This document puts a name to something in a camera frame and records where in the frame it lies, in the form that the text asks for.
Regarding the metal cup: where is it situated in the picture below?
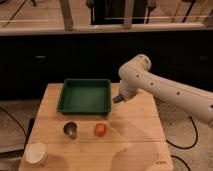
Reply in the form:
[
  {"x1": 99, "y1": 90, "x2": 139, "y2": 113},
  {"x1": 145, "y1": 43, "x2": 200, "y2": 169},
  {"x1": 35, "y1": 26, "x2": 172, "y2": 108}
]
[{"x1": 63, "y1": 122, "x2": 77, "y2": 139}]

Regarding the green plastic tray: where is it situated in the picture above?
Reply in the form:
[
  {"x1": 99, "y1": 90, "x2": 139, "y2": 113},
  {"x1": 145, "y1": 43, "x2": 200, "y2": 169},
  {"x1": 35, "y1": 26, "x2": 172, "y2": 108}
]
[{"x1": 57, "y1": 79, "x2": 111, "y2": 115}]

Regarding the black cable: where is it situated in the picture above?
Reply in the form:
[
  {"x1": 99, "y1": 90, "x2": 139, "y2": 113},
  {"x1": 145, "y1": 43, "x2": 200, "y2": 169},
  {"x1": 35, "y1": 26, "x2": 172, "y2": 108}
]
[
  {"x1": 165, "y1": 114, "x2": 200, "y2": 171},
  {"x1": 0, "y1": 105, "x2": 29, "y2": 140}
]

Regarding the black cable right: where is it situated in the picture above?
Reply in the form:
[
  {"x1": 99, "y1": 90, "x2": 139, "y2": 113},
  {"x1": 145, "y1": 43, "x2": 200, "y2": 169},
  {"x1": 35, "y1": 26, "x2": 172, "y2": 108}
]
[{"x1": 165, "y1": 114, "x2": 200, "y2": 171}]

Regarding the orange fruit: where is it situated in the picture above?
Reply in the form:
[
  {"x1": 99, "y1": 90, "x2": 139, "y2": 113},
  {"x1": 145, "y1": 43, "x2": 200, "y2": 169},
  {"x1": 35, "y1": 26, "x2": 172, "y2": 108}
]
[{"x1": 94, "y1": 123, "x2": 107, "y2": 137}]

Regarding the black cable left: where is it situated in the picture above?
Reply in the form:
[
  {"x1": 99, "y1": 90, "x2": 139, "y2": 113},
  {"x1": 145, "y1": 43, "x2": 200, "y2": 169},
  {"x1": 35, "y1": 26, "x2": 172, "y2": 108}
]
[{"x1": 0, "y1": 105, "x2": 29, "y2": 140}]

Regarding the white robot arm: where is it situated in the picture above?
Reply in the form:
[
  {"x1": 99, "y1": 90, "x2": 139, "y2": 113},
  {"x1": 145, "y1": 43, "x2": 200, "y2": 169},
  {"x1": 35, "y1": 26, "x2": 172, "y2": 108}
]
[{"x1": 113, "y1": 54, "x2": 213, "y2": 129}]

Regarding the black cabinet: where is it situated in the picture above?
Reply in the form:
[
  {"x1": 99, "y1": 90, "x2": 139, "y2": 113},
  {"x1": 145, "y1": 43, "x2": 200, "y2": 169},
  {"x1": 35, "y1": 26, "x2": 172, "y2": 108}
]
[{"x1": 0, "y1": 31, "x2": 213, "y2": 100}]

